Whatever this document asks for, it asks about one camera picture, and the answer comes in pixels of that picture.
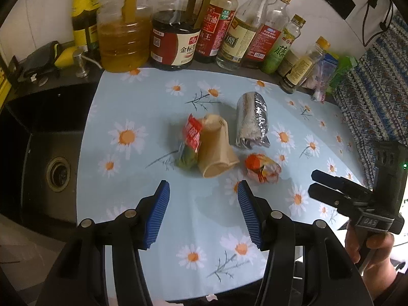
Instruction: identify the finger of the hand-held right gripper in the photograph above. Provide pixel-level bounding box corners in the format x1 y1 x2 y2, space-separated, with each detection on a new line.
308 183 367 213
311 169 374 200

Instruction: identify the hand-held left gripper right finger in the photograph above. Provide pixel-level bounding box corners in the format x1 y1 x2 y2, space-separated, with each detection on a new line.
237 180 375 306

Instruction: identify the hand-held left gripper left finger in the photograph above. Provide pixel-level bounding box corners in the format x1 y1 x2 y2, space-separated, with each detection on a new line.
36 180 171 306

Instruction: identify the orange wrapper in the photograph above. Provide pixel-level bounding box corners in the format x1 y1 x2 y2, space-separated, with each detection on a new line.
244 153 283 184

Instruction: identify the red green snack wrapper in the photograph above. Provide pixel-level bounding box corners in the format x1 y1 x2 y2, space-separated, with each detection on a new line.
175 113 205 169

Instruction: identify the silver plastic wrapper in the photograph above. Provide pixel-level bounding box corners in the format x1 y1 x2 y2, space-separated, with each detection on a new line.
235 92 271 151

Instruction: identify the person's right forearm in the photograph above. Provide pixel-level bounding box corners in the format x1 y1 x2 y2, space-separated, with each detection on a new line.
363 276 404 306

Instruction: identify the person's right hand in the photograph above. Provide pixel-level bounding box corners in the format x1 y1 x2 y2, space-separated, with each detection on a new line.
345 222 395 282

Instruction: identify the blue daisy print tablecloth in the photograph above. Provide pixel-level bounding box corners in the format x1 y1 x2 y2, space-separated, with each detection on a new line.
76 65 370 303

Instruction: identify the blue patterned curtain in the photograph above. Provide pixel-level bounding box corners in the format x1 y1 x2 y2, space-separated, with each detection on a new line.
331 13 408 192

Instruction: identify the pink blue plastic bag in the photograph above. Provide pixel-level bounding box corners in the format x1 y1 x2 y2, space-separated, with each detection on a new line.
311 53 339 102

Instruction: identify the green plastic bag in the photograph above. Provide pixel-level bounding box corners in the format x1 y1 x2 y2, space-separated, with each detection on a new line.
330 56 358 90

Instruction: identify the yellow cap bottle beige label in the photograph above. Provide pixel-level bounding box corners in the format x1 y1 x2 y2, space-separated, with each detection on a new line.
279 36 331 95

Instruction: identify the black sink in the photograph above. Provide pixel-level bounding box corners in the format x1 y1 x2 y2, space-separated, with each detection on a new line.
0 83 99 227

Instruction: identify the green sauce bottle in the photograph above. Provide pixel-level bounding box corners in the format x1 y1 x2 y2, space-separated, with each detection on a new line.
261 14 307 74

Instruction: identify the gold cap bottle red label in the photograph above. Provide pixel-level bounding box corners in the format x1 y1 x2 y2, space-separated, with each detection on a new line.
242 0 294 69

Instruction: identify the metal soap dispenser pump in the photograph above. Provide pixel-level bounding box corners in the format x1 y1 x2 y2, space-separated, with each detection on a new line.
73 49 90 78

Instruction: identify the clear bottle yellow cap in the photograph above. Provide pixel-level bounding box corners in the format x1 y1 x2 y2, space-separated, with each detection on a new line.
216 0 276 72

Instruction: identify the yellow sponge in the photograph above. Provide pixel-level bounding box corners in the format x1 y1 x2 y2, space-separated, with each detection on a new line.
56 46 79 68

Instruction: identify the dark bottle red label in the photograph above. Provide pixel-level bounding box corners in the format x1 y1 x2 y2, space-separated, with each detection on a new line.
194 0 243 64

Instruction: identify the green bottle yellow label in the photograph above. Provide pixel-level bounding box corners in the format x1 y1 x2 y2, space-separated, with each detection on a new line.
72 0 99 52

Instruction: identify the dark sauce jug brown handle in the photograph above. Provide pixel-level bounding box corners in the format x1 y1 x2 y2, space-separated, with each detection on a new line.
150 0 213 71

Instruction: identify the black power cable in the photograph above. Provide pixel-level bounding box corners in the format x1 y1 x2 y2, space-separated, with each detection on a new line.
362 0 396 47

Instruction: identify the oil jug yellow handle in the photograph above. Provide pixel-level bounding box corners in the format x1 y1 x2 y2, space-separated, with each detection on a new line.
96 0 152 72

